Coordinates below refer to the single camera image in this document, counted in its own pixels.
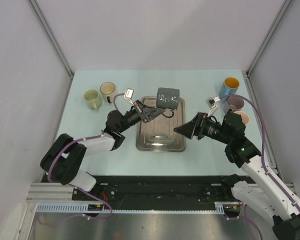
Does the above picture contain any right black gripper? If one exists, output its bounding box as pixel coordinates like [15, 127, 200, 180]
[173, 112, 232, 145]

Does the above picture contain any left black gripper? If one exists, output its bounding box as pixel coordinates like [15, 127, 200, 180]
[117, 99, 165, 133]

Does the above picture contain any dark grey mug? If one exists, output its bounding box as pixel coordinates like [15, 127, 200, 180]
[156, 87, 180, 119]

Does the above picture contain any cream mug black handle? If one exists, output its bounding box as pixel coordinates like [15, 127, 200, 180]
[100, 82, 118, 104]

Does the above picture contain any purple mug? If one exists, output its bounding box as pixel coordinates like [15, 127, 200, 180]
[223, 96, 245, 114]

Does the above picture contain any pink orange mug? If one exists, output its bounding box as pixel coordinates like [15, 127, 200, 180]
[234, 110, 250, 125]

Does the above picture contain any green mug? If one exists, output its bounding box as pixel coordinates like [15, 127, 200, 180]
[83, 89, 102, 110]

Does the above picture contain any blue butterfly mug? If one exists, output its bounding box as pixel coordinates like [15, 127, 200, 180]
[219, 77, 240, 102]

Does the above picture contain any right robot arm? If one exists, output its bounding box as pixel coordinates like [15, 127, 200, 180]
[173, 112, 300, 240]

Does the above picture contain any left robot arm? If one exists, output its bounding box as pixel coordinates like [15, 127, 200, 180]
[40, 100, 166, 200]

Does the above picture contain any steel tray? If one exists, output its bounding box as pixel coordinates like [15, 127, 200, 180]
[136, 98, 186, 152]

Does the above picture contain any aluminium profile bar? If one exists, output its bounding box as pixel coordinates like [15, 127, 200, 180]
[26, 182, 74, 203]

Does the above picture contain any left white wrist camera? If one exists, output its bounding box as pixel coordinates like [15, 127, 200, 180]
[123, 88, 134, 106]

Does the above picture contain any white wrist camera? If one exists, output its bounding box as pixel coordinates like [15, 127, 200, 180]
[123, 88, 134, 106]
[206, 96, 220, 117]

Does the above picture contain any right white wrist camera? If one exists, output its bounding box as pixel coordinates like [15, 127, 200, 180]
[206, 96, 220, 117]

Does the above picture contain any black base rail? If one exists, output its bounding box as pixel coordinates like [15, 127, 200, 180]
[39, 173, 266, 213]

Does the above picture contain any white slotted cable duct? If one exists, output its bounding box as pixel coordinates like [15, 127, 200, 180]
[36, 202, 239, 215]

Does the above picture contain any left aluminium frame post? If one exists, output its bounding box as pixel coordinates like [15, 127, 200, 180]
[27, 0, 75, 78]

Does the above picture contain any aluminium frame post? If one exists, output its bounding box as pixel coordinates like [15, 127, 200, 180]
[27, 0, 75, 78]
[246, 0, 295, 76]

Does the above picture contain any right aluminium frame post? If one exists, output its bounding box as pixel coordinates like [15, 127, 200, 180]
[246, 0, 295, 76]

